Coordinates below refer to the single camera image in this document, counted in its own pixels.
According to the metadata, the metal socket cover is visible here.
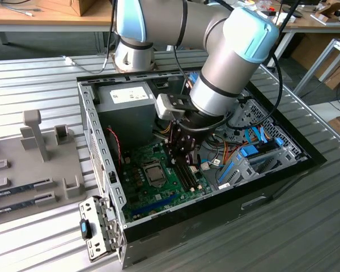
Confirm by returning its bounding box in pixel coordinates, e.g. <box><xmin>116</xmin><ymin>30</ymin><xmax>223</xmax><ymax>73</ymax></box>
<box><xmin>141</xmin><ymin>160</ymin><xmax>167</xmax><ymax>188</ymax></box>

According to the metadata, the black stand pole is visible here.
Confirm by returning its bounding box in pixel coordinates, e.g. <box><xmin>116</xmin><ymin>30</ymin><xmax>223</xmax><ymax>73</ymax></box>
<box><xmin>260</xmin><ymin>0</ymin><xmax>303</xmax><ymax>71</ymax></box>

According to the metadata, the blue plastic rail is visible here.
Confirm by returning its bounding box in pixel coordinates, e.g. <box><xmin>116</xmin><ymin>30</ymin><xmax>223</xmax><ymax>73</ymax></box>
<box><xmin>217</xmin><ymin>160</ymin><xmax>236</xmax><ymax>185</ymax></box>

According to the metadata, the hard disk in blue carrier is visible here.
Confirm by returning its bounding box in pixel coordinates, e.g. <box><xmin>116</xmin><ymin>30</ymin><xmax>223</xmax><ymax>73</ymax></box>
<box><xmin>239</xmin><ymin>138</ymin><xmax>284</xmax><ymax>159</ymax></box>

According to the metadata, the wooden desk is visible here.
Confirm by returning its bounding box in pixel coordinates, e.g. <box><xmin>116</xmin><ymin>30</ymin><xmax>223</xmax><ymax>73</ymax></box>
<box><xmin>235</xmin><ymin>0</ymin><xmax>340</xmax><ymax>36</ymax></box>
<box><xmin>0</xmin><ymin>0</ymin><xmax>117</xmax><ymax>32</ymax></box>

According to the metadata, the blue expansion slot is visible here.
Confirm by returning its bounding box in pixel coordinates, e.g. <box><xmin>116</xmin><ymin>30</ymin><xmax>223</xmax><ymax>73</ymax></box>
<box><xmin>131</xmin><ymin>193</ymin><xmax>179</xmax><ymax>216</ymax></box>

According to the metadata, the CPU socket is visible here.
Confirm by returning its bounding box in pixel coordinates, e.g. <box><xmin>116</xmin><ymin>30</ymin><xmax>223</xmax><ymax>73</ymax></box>
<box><xmin>141</xmin><ymin>160</ymin><xmax>167</xmax><ymax>189</ymax></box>

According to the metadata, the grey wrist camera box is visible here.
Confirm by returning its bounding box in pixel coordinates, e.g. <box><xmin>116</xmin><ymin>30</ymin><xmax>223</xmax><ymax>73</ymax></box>
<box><xmin>154</xmin><ymin>92</ymin><xmax>188</xmax><ymax>120</ymax></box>

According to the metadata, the grey cable white plug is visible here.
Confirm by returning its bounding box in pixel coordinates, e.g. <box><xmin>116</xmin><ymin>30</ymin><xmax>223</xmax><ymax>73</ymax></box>
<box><xmin>61</xmin><ymin>28</ymin><xmax>113</xmax><ymax>75</ymax></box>

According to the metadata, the CPU with silver top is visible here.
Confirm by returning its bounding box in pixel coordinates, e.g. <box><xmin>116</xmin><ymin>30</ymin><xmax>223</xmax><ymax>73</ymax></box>
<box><xmin>146</xmin><ymin>165</ymin><xmax>163</xmax><ymax>182</ymax></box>

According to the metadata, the black case fan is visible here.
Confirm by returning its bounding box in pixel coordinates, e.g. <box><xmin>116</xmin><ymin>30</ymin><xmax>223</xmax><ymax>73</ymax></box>
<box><xmin>105</xmin><ymin>126</ymin><xmax>124</xmax><ymax>174</ymax></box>

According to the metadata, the grey metal disk bay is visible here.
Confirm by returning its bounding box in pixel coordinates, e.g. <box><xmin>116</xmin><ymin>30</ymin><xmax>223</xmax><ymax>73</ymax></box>
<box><xmin>215</xmin><ymin>138</ymin><xmax>311</xmax><ymax>191</ymax></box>

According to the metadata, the grey power supply unit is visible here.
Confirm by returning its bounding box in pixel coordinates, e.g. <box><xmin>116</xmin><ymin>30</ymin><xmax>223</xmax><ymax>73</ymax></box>
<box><xmin>95</xmin><ymin>82</ymin><xmax>159</xmax><ymax>142</ymax></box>

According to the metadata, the grey metal drive cage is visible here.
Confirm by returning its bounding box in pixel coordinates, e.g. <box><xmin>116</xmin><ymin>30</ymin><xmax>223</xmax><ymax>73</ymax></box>
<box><xmin>229</xmin><ymin>89</ymin><xmax>252</xmax><ymax>135</ymax></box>

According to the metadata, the red black twisted fan wire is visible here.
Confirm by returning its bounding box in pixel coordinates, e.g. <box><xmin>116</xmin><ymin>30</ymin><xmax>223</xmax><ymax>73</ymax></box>
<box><xmin>107</xmin><ymin>126</ymin><xmax>123</xmax><ymax>171</ymax></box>

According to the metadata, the orange red wire bundle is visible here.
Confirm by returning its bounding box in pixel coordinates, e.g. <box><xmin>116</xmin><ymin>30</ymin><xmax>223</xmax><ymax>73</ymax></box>
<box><xmin>201</xmin><ymin>133</ymin><xmax>243</xmax><ymax>171</ymax></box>

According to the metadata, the black teal latch handle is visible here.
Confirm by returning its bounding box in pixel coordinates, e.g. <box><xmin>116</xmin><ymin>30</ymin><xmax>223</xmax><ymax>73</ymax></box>
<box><xmin>79</xmin><ymin>218</ymin><xmax>94</xmax><ymax>240</ymax></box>

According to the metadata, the blue wire white plug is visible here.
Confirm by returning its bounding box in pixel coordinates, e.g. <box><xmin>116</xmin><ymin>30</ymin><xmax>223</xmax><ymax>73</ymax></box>
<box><xmin>199</xmin><ymin>159</ymin><xmax>225</xmax><ymax>172</ymax></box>

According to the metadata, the silver slot bracket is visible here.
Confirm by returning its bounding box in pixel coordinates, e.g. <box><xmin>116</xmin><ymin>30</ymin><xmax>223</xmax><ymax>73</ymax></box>
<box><xmin>78</xmin><ymin>195</ymin><xmax>125</xmax><ymax>263</ymax></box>

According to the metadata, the blue flat data wire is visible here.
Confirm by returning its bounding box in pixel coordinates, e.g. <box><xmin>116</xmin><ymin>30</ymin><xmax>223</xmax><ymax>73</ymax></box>
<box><xmin>244</xmin><ymin>124</ymin><xmax>270</xmax><ymax>146</ymax></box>

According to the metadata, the brown base plate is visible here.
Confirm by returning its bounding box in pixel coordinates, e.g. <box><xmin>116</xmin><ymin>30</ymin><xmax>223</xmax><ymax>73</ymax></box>
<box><xmin>109</xmin><ymin>50</ymin><xmax>160</xmax><ymax>74</ymax></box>

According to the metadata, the green motherboard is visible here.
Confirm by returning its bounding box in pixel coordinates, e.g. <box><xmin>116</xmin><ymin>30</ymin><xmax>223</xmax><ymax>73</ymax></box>
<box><xmin>120</xmin><ymin>138</ymin><xmax>216</xmax><ymax>222</ymax></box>

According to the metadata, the large cardboard box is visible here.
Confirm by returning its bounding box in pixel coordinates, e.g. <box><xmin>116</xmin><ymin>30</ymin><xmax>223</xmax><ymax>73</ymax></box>
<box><xmin>290</xmin><ymin>33</ymin><xmax>340</xmax><ymax>90</ymax></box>

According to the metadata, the black open PC case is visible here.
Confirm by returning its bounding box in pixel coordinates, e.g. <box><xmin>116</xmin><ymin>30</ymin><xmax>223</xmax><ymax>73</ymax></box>
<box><xmin>75</xmin><ymin>63</ymin><xmax>329</xmax><ymax>269</ymax></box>

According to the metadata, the white box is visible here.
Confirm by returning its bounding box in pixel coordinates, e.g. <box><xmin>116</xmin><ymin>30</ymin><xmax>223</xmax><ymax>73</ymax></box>
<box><xmin>271</xmin><ymin>10</ymin><xmax>297</xmax><ymax>24</ymax></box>

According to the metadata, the grey parts rack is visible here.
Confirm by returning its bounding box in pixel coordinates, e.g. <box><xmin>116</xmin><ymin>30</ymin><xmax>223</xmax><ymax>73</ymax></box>
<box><xmin>0</xmin><ymin>109</ymin><xmax>87</xmax><ymax>227</ymax></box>

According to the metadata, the open cardboard box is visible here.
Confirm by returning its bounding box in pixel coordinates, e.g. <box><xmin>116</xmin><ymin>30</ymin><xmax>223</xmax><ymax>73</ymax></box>
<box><xmin>314</xmin><ymin>1</ymin><xmax>340</xmax><ymax>26</ymax></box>

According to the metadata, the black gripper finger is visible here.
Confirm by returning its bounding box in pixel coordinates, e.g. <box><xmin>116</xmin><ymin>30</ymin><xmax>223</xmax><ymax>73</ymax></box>
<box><xmin>165</xmin><ymin>120</ymin><xmax>185</xmax><ymax>165</ymax></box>
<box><xmin>177</xmin><ymin>134</ymin><xmax>201</xmax><ymax>171</ymax></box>

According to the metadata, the RAM stick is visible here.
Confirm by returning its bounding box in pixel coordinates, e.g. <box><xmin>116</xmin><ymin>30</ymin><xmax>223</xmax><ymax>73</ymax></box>
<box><xmin>0</xmin><ymin>198</ymin><xmax>37</xmax><ymax>218</ymax></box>
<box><xmin>0</xmin><ymin>182</ymin><xmax>36</xmax><ymax>199</ymax></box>

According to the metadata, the aluminium profile frame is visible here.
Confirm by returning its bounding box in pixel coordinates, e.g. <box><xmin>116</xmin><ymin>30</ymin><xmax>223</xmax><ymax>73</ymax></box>
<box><xmin>293</xmin><ymin>38</ymin><xmax>340</xmax><ymax>97</ymax></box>

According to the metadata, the yellow black wire bundle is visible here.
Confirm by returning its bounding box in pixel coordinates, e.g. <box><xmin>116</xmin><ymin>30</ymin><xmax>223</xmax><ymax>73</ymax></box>
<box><xmin>154</xmin><ymin>123</ymin><xmax>172</xmax><ymax>135</ymax></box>

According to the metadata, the thin black cable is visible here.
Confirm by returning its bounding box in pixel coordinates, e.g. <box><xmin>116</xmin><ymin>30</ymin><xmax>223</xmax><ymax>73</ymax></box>
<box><xmin>109</xmin><ymin>0</ymin><xmax>117</xmax><ymax>54</ymax></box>

